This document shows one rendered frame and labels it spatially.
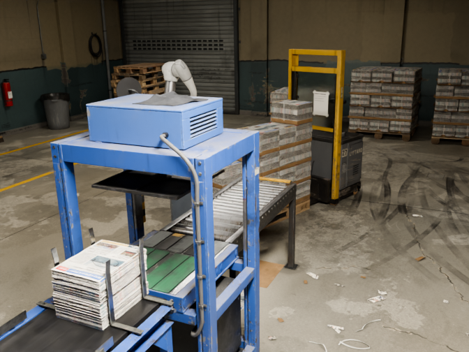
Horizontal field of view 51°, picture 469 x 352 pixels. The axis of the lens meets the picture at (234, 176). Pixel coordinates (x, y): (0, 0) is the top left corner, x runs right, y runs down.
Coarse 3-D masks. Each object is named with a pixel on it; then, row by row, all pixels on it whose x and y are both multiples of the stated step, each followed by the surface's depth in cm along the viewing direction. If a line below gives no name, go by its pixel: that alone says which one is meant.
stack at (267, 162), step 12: (264, 156) 517; (276, 156) 532; (288, 156) 547; (228, 168) 480; (240, 168) 492; (264, 168) 520; (288, 168) 551; (216, 180) 484; (228, 180) 484; (264, 180) 523; (288, 216) 568; (264, 228) 539
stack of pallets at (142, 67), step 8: (136, 64) 1143; (144, 64) 1139; (152, 64) 1134; (160, 64) 1129; (120, 72) 1106; (128, 72) 1083; (136, 72) 1098; (144, 72) 1072; (152, 72) 1098; (112, 80) 1092; (144, 80) 1078; (152, 80) 1119; (144, 88) 1077; (152, 88) 1168
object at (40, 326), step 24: (48, 312) 243; (144, 312) 242; (168, 312) 251; (0, 336) 226; (24, 336) 225; (48, 336) 224; (72, 336) 224; (96, 336) 224; (120, 336) 224; (144, 336) 237
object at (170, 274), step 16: (144, 240) 324; (160, 240) 323; (176, 240) 322; (192, 240) 322; (160, 256) 300; (176, 256) 300; (192, 256) 300; (224, 256) 300; (160, 272) 281; (176, 272) 280; (192, 272) 281; (160, 288) 263; (176, 288) 264; (192, 288) 264; (176, 304) 258; (192, 304) 266
